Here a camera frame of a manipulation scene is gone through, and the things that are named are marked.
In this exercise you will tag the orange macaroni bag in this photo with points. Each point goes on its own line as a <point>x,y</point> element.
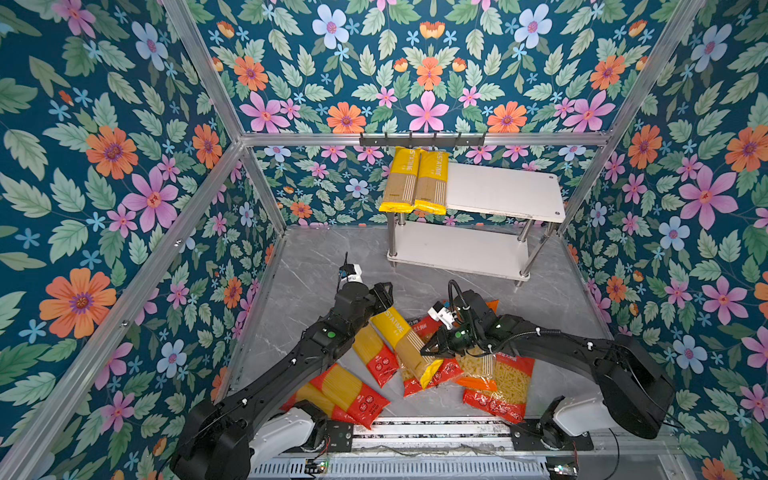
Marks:
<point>476,370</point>

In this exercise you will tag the black wall hook rack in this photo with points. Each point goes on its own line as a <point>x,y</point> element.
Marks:
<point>434,140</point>

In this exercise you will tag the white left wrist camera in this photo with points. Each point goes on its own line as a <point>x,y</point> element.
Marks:
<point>349,272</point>

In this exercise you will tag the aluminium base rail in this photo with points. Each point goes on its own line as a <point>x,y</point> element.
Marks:
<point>473,448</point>

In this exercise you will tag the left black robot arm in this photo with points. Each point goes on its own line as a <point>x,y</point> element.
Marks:
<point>232,438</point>

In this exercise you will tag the white two-tier shelf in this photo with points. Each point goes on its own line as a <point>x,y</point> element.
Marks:
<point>533,197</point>

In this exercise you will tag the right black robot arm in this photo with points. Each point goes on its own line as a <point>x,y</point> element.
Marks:
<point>635,392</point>

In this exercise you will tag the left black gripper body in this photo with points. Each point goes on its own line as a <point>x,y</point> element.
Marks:
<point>370,305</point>

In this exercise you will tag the red macaroni bag right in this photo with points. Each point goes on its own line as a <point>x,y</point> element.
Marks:
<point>511,377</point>

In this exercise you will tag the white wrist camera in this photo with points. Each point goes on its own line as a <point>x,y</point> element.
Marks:
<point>442,313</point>
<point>349,272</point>

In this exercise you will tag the red spaghetti package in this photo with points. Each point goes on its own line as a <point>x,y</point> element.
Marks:
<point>351,395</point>
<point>379,359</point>
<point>314,396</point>

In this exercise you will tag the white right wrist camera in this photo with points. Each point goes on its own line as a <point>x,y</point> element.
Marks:
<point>442,313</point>

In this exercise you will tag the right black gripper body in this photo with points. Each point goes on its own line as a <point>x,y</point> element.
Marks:
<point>441,339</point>

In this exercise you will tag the yellow spaghetti package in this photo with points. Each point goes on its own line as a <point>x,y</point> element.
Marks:
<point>407,345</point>
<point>431,184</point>
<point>400,190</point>

